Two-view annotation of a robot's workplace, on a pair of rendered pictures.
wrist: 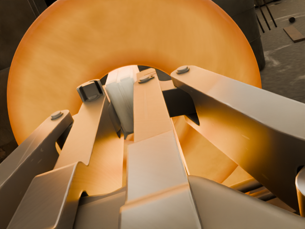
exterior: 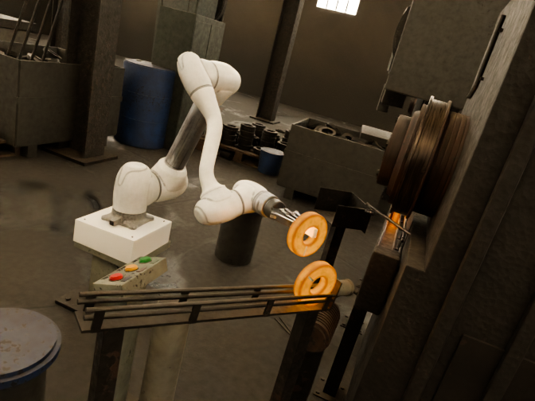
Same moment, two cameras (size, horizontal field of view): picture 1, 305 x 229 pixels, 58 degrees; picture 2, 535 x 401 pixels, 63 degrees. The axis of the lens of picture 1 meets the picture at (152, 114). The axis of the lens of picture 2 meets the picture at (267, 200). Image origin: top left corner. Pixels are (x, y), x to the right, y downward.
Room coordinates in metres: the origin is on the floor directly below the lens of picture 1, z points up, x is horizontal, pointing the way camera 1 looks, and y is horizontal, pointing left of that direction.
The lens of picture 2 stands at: (1.00, -1.08, 1.38)
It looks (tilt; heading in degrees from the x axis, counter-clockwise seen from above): 19 degrees down; 134
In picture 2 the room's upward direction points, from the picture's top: 15 degrees clockwise
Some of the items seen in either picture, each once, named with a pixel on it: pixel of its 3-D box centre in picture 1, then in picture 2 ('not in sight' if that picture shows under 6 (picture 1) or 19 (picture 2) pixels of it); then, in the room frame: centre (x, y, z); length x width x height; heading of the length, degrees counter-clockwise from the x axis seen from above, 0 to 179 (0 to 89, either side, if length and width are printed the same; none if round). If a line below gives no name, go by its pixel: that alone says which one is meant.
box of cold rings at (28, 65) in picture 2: not in sight; (39, 94); (-3.54, 0.23, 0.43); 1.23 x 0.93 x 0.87; 116
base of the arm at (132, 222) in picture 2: not in sight; (126, 215); (-0.74, -0.17, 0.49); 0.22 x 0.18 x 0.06; 121
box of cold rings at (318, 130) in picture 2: not in sight; (337, 165); (-1.68, 2.61, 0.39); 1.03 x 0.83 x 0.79; 32
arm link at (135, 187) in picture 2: not in sight; (134, 185); (-0.76, -0.14, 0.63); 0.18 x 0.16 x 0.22; 103
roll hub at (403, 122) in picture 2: not in sight; (392, 150); (0.12, 0.45, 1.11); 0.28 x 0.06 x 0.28; 118
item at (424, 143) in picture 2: not in sight; (417, 158); (0.20, 0.50, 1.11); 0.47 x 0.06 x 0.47; 118
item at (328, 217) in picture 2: not in sight; (326, 256); (-0.28, 0.84, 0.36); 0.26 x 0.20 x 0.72; 153
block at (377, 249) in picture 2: not in sight; (378, 280); (0.32, 0.30, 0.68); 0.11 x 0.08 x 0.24; 28
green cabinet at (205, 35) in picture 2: not in sight; (184, 81); (-3.57, 1.79, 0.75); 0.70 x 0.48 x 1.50; 118
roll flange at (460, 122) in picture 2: not in sight; (439, 165); (0.28, 0.54, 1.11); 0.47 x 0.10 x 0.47; 118
